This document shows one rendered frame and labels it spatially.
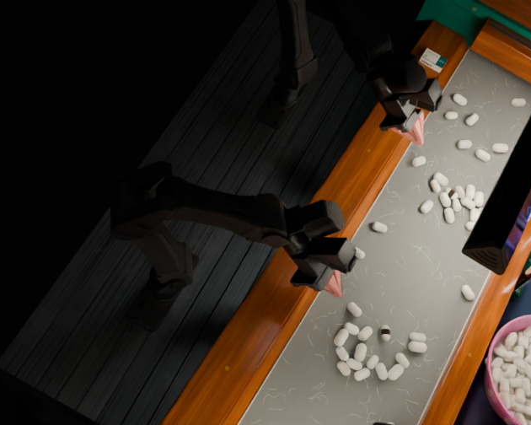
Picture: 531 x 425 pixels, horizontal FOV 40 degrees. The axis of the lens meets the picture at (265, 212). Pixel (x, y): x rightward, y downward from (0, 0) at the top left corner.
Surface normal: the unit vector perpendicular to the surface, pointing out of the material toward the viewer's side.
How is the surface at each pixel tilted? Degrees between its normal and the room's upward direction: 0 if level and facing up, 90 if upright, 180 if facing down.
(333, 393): 0
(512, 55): 90
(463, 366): 0
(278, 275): 0
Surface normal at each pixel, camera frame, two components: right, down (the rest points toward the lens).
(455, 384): 0.18, -0.47
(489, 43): -0.50, 0.72
